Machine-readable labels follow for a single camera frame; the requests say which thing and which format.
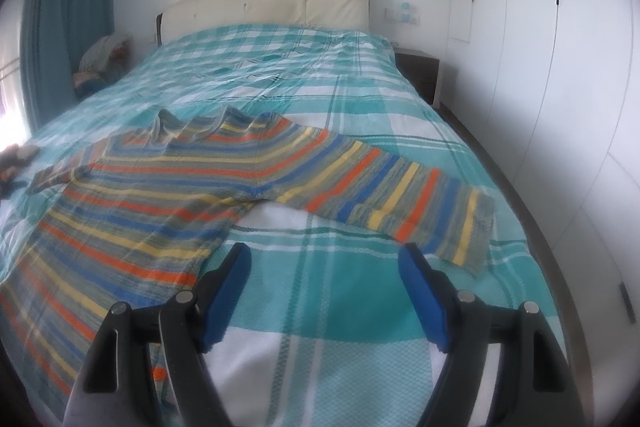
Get cream padded headboard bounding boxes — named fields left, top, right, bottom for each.
left=156, top=0, right=370, bottom=46

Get striped knit sweater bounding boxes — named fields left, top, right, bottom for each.
left=1, top=108, right=495, bottom=410

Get white wardrobe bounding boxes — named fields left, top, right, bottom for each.
left=447, top=0, right=640, bottom=358

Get checkered folded cloth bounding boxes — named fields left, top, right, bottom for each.
left=0, top=144, right=40, bottom=199

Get wall socket panel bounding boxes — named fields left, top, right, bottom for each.
left=384, top=2, right=420, bottom=26

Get pile of clothes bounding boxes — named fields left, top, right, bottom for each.
left=72, top=32, right=131, bottom=101

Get teal curtain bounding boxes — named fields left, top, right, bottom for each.
left=20, top=0, right=114, bottom=132

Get teal plaid bedspread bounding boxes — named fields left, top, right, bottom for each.
left=1, top=25, right=562, bottom=426

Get dark wooden nightstand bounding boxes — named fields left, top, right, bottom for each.
left=394, top=48, right=440, bottom=105

